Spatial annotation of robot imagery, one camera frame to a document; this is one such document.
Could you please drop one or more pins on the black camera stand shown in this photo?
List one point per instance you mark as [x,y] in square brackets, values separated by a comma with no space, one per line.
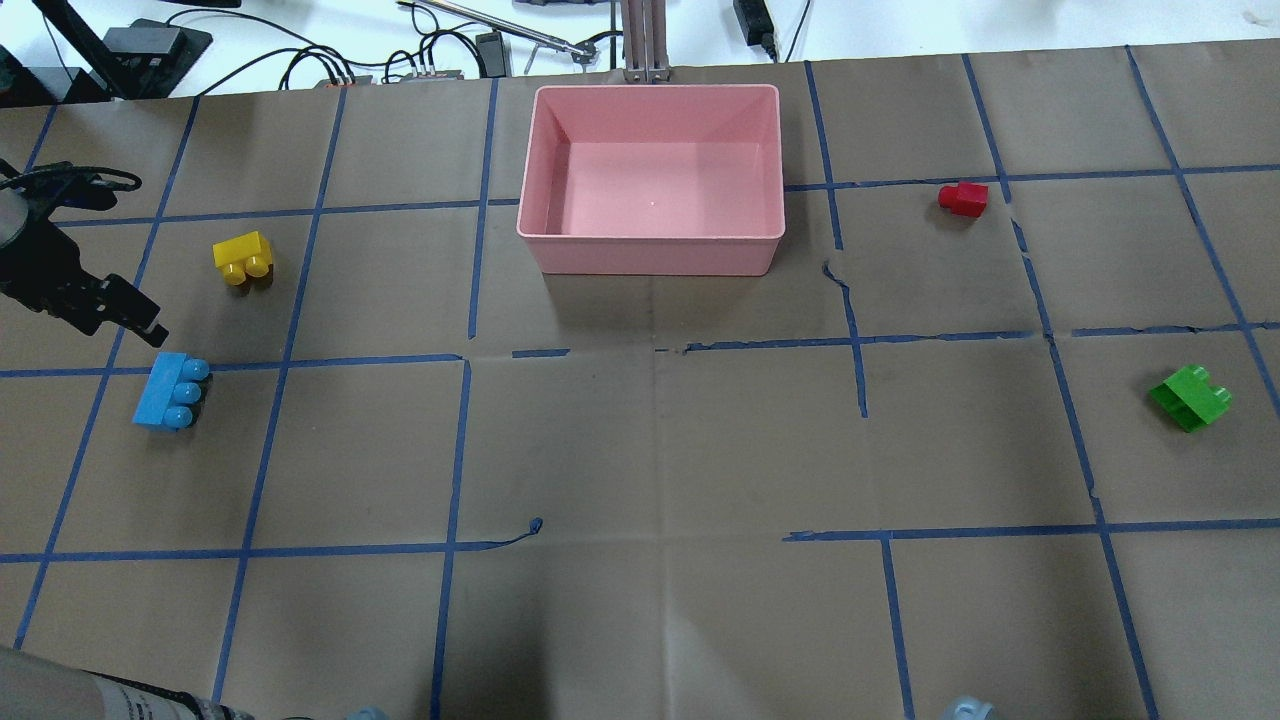
[145,60]

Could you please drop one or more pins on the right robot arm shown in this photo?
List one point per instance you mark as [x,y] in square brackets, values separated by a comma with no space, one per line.
[968,708]

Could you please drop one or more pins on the pink plastic box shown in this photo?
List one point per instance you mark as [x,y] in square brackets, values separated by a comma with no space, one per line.
[654,180]

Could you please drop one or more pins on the aluminium frame post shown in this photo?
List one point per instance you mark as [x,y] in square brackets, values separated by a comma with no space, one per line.
[645,51]

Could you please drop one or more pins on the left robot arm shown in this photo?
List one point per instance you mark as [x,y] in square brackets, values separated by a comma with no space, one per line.
[35,688]

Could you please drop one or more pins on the red toy block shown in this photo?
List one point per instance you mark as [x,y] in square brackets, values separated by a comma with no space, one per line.
[964,199]

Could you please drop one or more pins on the yellow toy block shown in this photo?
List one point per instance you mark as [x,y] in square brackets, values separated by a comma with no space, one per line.
[244,258]

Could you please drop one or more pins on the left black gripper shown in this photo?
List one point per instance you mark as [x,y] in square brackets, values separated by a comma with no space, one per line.
[37,262]

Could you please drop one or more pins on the black power adapter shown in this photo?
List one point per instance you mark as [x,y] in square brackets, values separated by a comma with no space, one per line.
[756,26]

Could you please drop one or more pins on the blue toy block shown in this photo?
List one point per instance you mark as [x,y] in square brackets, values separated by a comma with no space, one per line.
[173,393]

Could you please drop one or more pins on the green toy block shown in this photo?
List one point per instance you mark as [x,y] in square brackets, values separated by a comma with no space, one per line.
[1191,399]

